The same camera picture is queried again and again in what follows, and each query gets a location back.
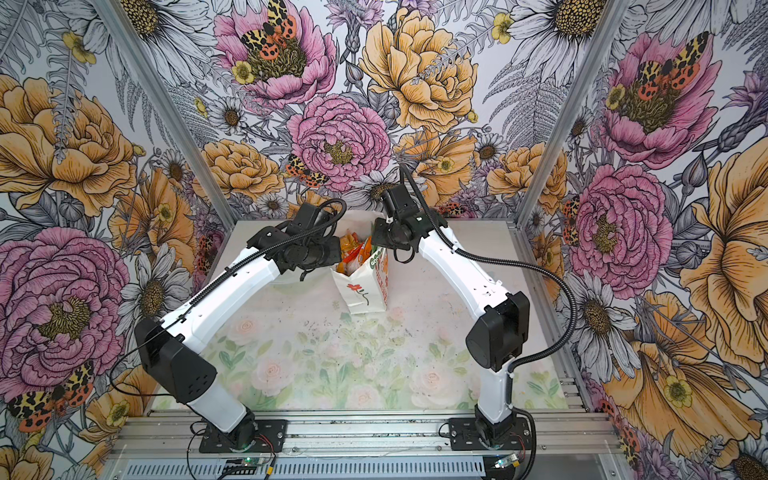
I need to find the small orange snack packet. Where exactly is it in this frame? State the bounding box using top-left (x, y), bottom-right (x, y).
top-left (340, 232), bottom-right (362, 256)

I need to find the orange mango snack packet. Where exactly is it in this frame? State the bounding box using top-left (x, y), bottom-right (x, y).
top-left (336, 237), bottom-right (372, 276)

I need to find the white floral paper bag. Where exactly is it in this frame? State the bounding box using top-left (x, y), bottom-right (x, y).
top-left (331, 210), bottom-right (389, 315)

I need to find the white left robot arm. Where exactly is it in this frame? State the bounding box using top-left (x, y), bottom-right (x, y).
top-left (134, 199), bottom-right (347, 441)

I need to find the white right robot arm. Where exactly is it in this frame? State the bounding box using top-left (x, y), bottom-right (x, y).
top-left (373, 185), bottom-right (530, 431)

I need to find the green circuit board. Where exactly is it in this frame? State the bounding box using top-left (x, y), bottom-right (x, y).
top-left (220, 457), bottom-right (277, 479)

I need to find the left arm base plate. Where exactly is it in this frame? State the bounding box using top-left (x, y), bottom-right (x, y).
top-left (198, 419), bottom-right (288, 454)

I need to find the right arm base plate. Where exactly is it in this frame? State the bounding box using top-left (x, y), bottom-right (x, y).
top-left (448, 413), bottom-right (532, 452)

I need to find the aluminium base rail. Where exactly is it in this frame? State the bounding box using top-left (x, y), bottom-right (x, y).
top-left (103, 410), bottom-right (631, 479)

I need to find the aluminium frame post right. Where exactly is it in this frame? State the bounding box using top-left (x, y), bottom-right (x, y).
top-left (515, 0), bottom-right (629, 229)

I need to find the aluminium frame post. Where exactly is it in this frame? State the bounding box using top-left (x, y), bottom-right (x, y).
top-left (515, 0), bottom-right (629, 229)
top-left (94, 1), bottom-right (238, 230)

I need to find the aluminium frame post left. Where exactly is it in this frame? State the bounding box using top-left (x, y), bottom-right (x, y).
top-left (94, 1), bottom-right (238, 230)

